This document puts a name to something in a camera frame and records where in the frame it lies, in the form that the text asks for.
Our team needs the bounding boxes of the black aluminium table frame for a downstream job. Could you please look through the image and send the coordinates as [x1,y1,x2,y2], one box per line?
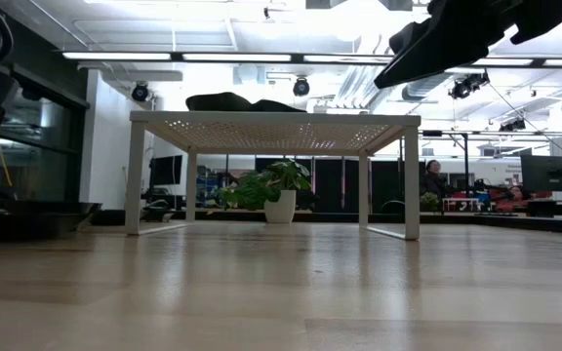
[90,197,562,237]

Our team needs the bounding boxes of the black computer monitor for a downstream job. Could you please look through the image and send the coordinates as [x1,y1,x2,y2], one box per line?
[149,154,184,186]
[520,154,562,193]

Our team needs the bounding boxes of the person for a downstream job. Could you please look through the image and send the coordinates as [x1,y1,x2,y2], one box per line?
[420,158,453,199]

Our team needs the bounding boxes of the small white table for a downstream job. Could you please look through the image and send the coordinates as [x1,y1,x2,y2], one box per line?
[441,196,480,214]

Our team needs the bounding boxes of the small green potted plant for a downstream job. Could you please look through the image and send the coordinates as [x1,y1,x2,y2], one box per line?
[420,192,442,213]

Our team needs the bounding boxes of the black ceiling spotlight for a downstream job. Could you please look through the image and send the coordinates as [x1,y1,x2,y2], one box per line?
[292,76,311,98]
[499,118,527,133]
[448,70,491,100]
[131,81,151,103]

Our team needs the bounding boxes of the black pole stand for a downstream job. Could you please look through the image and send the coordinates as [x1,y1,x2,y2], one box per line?
[421,129,472,196]

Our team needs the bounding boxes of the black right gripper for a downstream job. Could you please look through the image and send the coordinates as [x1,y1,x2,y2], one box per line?
[373,0,521,90]

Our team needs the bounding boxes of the white perforated shelf riser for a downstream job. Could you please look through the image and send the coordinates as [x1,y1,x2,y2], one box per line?
[124,110,422,242]

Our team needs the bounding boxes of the black partition panels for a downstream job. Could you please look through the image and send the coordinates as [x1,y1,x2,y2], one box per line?
[254,156,426,215]

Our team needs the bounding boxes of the long ceiling light bar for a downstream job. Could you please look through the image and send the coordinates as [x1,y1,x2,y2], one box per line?
[60,50,562,69]

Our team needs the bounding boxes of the green plant in white pot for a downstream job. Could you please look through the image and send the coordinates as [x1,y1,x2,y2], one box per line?
[215,157,313,225]

